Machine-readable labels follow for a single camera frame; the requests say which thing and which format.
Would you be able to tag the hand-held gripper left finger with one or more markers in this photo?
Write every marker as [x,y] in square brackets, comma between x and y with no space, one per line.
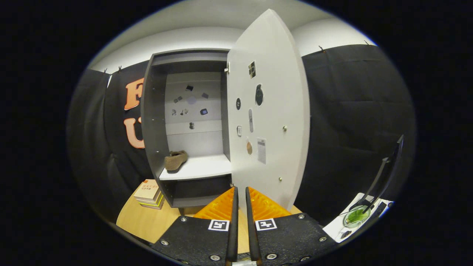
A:
[196,240]

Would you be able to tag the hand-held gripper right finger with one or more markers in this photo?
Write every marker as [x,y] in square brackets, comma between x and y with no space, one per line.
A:
[292,240]

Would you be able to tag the brown fuzzy shoe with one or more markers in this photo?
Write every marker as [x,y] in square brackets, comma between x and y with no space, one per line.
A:
[174,160]

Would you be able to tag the grey shoe cabinet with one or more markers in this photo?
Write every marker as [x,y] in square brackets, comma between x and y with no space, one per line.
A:
[151,111]

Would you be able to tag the green bowl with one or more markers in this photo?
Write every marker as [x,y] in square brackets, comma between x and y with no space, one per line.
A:
[355,217]

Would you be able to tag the stack of books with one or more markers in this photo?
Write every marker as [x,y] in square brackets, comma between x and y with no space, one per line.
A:
[147,192]

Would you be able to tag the black stand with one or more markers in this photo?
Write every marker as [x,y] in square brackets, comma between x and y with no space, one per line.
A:
[380,173]

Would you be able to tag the black backdrop cloth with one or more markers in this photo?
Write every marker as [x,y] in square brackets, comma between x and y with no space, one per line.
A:
[351,111]

